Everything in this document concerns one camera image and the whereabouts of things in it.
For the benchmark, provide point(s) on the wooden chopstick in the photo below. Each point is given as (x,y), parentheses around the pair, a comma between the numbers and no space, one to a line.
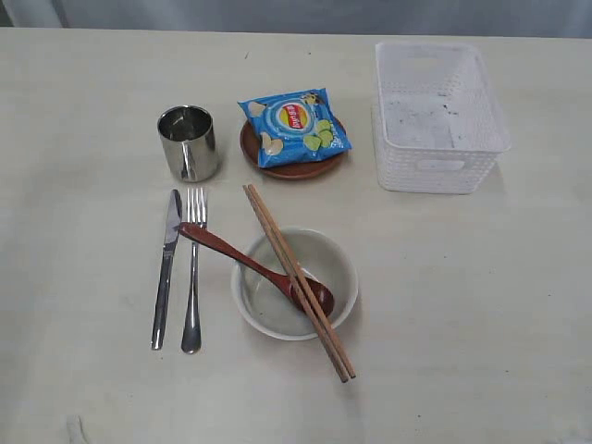
(300,282)
(291,287)

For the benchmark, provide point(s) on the brown round plate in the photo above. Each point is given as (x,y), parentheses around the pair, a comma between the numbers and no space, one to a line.
(249,144)

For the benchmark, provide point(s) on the brown wooden spoon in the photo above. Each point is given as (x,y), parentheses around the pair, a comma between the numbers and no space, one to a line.
(282,282)

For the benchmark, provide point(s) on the speckled white bowl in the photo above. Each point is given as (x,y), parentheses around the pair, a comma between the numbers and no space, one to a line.
(265,308)

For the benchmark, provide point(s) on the blue chips snack bag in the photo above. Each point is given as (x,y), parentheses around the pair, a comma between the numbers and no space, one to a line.
(295,128)

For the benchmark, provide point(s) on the silver metal fork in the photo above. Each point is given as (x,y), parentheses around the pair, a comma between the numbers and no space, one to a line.
(197,210)

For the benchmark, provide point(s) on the silver table knife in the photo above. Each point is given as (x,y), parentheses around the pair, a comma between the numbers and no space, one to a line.
(173,219)

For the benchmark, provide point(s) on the silver metal cup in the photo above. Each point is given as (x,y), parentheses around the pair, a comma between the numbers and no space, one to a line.
(189,143)

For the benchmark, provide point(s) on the white perforated plastic basket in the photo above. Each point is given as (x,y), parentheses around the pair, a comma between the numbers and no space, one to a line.
(438,127)

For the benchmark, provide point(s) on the grey backdrop curtain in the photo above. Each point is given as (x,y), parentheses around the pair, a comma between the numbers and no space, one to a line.
(564,19)

